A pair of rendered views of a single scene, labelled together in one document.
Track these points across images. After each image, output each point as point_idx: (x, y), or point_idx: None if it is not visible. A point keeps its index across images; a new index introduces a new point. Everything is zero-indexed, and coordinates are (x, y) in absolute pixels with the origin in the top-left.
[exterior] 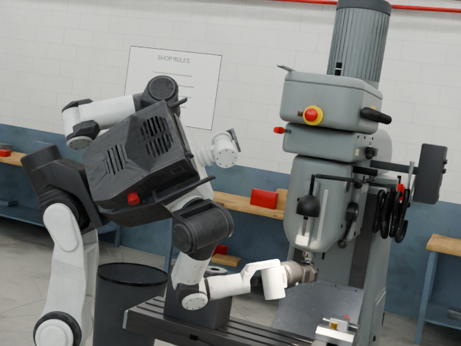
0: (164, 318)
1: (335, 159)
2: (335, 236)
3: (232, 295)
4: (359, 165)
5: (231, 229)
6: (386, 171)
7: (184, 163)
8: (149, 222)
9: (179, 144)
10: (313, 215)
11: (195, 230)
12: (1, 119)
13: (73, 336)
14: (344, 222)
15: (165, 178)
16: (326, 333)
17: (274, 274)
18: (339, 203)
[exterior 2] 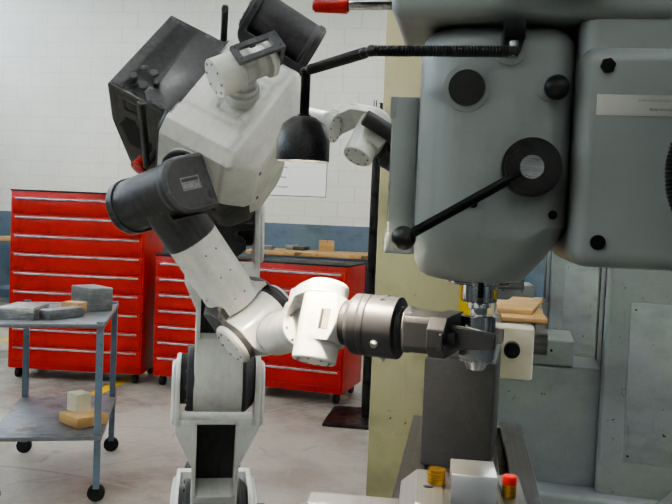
0: (416, 434)
1: (400, 25)
2: (438, 228)
3: (281, 347)
4: (587, 32)
5: (161, 190)
6: None
7: (118, 91)
8: (216, 211)
9: (123, 66)
10: (279, 156)
11: (114, 190)
12: None
13: (183, 377)
14: (515, 198)
15: (137, 124)
16: (405, 486)
17: (303, 305)
18: (438, 138)
